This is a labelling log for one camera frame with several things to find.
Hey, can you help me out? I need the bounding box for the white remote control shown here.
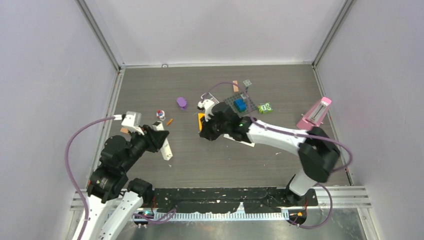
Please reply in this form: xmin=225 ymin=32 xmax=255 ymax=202
xmin=200 ymin=92 xmax=219 ymax=103

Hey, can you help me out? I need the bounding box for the yellow triangular frame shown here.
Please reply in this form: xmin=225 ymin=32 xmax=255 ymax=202
xmin=197 ymin=113 xmax=205 ymax=131

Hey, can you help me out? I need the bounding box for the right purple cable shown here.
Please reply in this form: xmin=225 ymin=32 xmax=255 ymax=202
xmin=201 ymin=81 xmax=354 ymax=230

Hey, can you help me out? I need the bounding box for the long wooden block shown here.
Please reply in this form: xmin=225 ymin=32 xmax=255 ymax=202
xmin=120 ymin=127 xmax=130 ymax=134

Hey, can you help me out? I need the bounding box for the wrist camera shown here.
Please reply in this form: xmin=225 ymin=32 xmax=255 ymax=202
xmin=121 ymin=111 xmax=145 ymax=135
xmin=197 ymin=99 xmax=217 ymax=122

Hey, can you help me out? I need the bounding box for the grey lego baseplate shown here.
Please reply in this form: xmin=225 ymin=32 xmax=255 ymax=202
xmin=223 ymin=92 xmax=258 ymax=117

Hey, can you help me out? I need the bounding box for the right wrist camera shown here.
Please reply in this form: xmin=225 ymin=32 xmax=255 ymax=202
xmin=197 ymin=99 xmax=217 ymax=122

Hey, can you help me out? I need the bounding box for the grey lego post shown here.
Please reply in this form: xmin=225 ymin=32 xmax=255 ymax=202
xmin=240 ymin=79 xmax=252 ymax=100

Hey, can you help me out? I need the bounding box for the small clown figurine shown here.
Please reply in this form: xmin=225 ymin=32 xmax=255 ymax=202
xmin=156 ymin=110 xmax=166 ymax=121

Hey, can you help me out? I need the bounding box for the pink metronome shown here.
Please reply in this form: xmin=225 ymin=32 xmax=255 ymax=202
xmin=296 ymin=97 xmax=332 ymax=131

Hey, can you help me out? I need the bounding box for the green monster toy cube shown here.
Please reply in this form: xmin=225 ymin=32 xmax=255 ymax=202
xmin=257 ymin=102 xmax=274 ymax=114

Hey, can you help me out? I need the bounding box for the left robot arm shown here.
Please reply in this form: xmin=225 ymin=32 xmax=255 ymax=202
xmin=73 ymin=125 xmax=170 ymax=240

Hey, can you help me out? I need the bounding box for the purple spool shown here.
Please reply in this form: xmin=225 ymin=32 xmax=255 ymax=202
xmin=176 ymin=96 xmax=188 ymax=110

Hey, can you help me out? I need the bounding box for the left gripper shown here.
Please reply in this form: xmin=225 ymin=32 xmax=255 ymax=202
xmin=121 ymin=123 xmax=169 ymax=171

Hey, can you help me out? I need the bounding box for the small wooden block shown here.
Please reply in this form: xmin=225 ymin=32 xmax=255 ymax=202
xmin=232 ymin=80 xmax=239 ymax=93

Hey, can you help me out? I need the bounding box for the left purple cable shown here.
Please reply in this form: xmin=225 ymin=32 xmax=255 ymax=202
xmin=64 ymin=114 xmax=125 ymax=240

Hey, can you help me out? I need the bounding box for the white remote battery cover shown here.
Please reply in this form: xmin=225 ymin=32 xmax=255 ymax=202
xmin=152 ymin=121 xmax=173 ymax=161

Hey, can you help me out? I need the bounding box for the purple cable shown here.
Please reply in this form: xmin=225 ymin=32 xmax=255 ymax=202
xmin=64 ymin=114 xmax=125 ymax=240
xmin=201 ymin=81 xmax=354 ymax=230

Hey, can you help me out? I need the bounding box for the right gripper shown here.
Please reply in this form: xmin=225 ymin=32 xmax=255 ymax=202
xmin=200 ymin=113 xmax=231 ymax=143

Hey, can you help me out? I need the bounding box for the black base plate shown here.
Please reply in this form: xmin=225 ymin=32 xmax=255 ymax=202
xmin=154 ymin=187 xmax=319 ymax=214

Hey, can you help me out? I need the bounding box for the blue lego brick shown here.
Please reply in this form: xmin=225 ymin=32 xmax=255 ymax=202
xmin=233 ymin=98 xmax=247 ymax=113

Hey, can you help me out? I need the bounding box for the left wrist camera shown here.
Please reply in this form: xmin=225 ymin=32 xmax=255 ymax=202
xmin=121 ymin=111 xmax=145 ymax=135

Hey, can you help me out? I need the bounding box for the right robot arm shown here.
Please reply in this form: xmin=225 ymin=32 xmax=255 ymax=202
xmin=197 ymin=99 xmax=340 ymax=205

